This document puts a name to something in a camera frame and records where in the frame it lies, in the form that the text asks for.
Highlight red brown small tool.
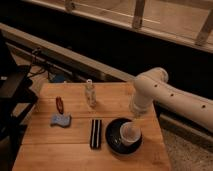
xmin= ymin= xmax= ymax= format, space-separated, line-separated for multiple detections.
xmin=56 ymin=96 xmax=64 ymax=114

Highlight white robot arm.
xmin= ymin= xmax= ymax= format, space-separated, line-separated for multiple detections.
xmin=130 ymin=67 xmax=213 ymax=133

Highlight blue object under table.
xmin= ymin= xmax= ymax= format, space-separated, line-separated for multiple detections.
xmin=51 ymin=75 xmax=67 ymax=83

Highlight white ceramic cup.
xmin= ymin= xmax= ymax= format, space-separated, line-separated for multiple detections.
xmin=120 ymin=122 xmax=141 ymax=146

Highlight clear plastic bottle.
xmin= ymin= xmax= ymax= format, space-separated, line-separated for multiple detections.
xmin=85 ymin=79 xmax=96 ymax=108

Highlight black round saucer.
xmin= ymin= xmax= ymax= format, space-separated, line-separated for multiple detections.
xmin=105 ymin=118 xmax=142 ymax=155

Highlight black cables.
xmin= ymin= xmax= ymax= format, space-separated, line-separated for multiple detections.
xmin=28 ymin=47 xmax=56 ymax=83

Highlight blue sponge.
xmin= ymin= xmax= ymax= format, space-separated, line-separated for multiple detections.
xmin=50 ymin=114 xmax=71 ymax=128

